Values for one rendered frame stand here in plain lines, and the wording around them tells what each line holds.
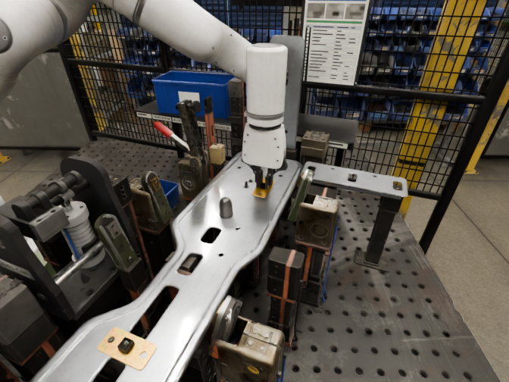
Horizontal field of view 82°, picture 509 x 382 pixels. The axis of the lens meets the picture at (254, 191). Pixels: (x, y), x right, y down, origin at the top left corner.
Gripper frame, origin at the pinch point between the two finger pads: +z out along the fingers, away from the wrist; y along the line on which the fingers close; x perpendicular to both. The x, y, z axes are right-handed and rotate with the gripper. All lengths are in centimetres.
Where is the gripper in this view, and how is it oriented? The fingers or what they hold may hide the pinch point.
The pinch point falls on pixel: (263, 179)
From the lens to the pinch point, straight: 75.9
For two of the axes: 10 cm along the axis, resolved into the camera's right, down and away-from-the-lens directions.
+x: 3.6, -5.3, 7.7
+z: 0.0, 8.3, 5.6
